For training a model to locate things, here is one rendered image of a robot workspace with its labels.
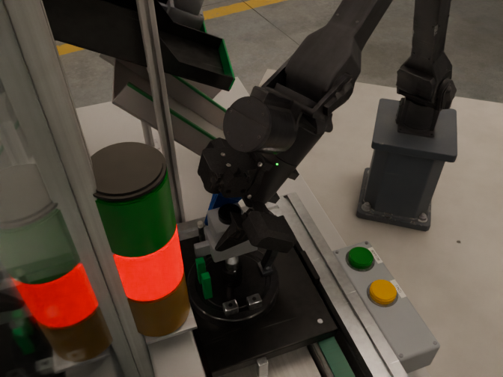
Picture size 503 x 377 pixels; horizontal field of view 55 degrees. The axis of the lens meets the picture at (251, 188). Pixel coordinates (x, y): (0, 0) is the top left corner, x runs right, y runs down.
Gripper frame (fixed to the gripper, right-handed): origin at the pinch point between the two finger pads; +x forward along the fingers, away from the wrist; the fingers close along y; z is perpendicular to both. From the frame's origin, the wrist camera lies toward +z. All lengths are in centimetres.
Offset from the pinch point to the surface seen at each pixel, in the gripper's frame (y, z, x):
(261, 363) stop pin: 12.9, -10.0, 13.0
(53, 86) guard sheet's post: 20.2, 32.3, -20.1
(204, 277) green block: 1.6, -2.1, 9.6
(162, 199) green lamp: 20.6, 24.1, -15.7
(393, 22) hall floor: -237, -229, -31
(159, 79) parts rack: -19.7, 8.7, -6.5
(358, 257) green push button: 1.9, -26.6, -0.4
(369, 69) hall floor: -186, -190, -2
